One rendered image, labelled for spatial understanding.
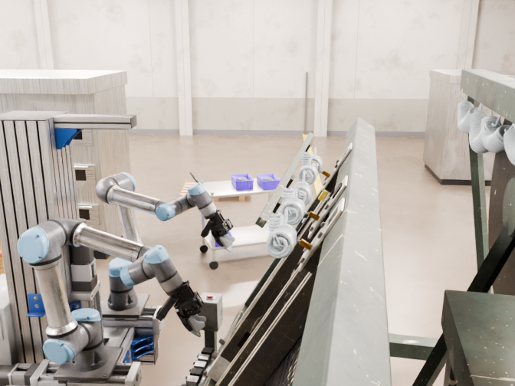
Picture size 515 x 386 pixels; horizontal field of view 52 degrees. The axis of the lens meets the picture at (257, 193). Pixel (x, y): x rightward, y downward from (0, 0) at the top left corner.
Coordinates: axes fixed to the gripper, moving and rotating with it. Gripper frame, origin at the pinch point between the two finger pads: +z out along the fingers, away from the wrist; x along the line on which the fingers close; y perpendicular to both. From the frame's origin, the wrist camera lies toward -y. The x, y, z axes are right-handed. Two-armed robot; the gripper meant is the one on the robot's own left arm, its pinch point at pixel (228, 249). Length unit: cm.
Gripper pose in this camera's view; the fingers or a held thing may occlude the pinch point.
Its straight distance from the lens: 256.8
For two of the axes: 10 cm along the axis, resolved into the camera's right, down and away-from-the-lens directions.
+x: 3.4, -4.1, 8.5
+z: 4.9, 8.5, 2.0
